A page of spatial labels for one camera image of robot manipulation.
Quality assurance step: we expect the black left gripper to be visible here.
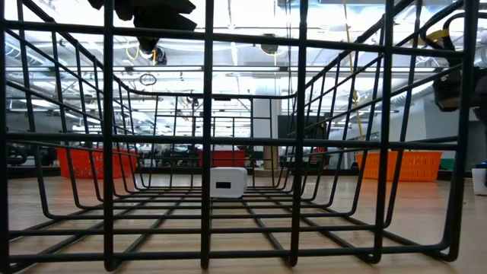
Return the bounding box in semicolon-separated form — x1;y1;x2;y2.
87;0;198;54

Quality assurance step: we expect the white usb charger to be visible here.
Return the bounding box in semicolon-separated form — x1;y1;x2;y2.
209;166;249;199

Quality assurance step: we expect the long ceiling light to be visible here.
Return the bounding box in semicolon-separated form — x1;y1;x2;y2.
129;65;282;73

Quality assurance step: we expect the red plastic basket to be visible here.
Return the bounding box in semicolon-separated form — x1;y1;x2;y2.
56;147;140;180
196;149;247;168

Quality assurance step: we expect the orange plastic basket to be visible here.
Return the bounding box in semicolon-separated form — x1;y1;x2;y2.
355;150;444;183

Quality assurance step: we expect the white adapter with blue top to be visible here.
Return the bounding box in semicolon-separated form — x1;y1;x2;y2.
471;161;487;197

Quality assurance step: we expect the black wire basket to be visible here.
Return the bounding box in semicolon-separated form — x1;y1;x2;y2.
0;0;480;273

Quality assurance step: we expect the yellow hanging cable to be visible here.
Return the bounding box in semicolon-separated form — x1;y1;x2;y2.
342;0;365;142

